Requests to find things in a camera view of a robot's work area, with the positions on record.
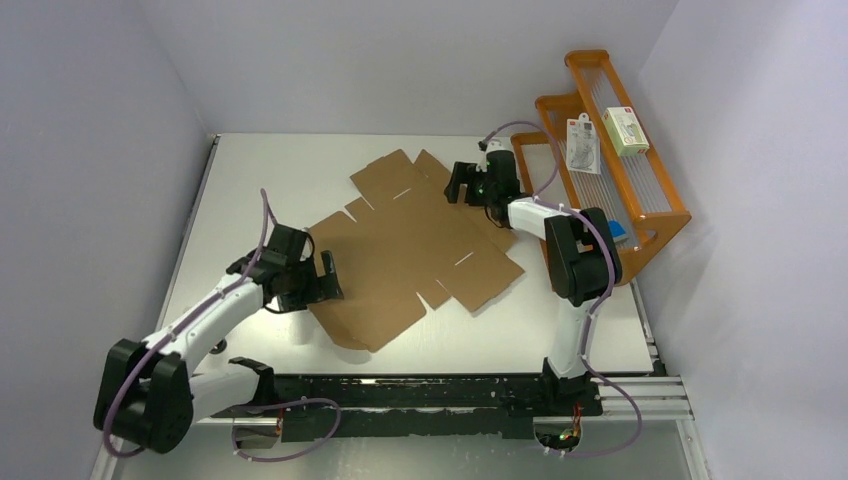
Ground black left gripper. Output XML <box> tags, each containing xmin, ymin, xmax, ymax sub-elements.
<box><xmin>278</xmin><ymin>249</ymin><xmax>343</xmax><ymax>313</ymax></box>

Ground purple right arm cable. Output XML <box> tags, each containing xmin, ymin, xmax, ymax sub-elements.
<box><xmin>480</xmin><ymin>120</ymin><xmax>644</xmax><ymax>460</ymax></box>

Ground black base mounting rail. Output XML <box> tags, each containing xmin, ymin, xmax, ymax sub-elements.
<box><xmin>275</xmin><ymin>373</ymin><xmax>603</xmax><ymax>442</ymax></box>

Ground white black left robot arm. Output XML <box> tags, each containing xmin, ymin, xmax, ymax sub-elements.
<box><xmin>93</xmin><ymin>225</ymin><xmax>344</xmax><ymax>454</ymax></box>

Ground red emergency stop button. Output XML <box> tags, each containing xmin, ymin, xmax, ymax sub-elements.
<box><xmin>209</xmin><ymin>339</ymin><xmax>227</xmax><ymax>355</ymax></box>

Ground brown cardboard box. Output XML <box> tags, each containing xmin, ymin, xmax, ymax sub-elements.
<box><xmin>309</xmin><ymin>150</ymin><xmax>524</xmax><ymax>353</ymax></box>

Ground blue small object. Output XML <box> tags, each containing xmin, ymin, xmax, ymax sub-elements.
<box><xmin>608</xmin><ymin>220</ymin><xmax>630</xmax><ymax>245</ymax></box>

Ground white green product box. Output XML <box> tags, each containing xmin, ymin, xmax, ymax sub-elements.
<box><xmin>602</xmin><ymin>106</ymin><xmax>650</xmax><ymax>157</ymax></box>

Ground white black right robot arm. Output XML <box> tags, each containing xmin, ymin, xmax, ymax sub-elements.
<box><xmin>444</xmin><ymin>145</ymin><xmax>623</xmax><ymax>414</ymax></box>

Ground orange wooden tiered rack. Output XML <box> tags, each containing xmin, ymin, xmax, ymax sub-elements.
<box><xmin>535</xmin><ymin>49</ymin><xmax>692</xmax><ymax>284</ymax></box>

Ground clear packaged cable bag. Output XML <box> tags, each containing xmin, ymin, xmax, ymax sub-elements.
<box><xmin>565</xmin><ymin>112</ymin><xmax>601</xmax><ymax>175</ymax></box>

